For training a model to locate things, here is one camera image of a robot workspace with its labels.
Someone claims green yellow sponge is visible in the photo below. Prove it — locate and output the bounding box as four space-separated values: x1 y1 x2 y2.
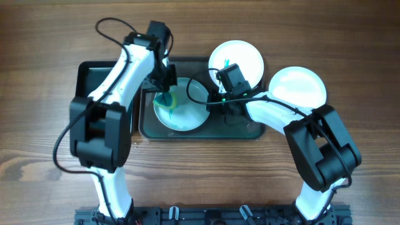
153 92 178 109

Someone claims light blue plate stained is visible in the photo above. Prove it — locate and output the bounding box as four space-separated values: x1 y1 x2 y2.
154 77 210 131

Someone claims white plate top stained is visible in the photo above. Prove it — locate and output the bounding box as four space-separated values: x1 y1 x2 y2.
208 40 264 88

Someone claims white plate stained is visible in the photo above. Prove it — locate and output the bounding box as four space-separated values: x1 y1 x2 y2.
268 66 327 108
208 40 264 88

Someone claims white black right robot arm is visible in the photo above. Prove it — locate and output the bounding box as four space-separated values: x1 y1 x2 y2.
213 64 362 224

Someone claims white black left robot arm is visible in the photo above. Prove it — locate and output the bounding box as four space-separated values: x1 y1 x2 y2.
66 21 177 224

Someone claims dark grey serving tray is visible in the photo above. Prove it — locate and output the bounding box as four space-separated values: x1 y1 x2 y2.
137 56 266 140

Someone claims black water tray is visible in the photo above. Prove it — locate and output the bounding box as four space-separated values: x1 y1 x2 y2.
75 61 141 135

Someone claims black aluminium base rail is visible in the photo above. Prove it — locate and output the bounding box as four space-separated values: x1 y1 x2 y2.
74 205 353 225

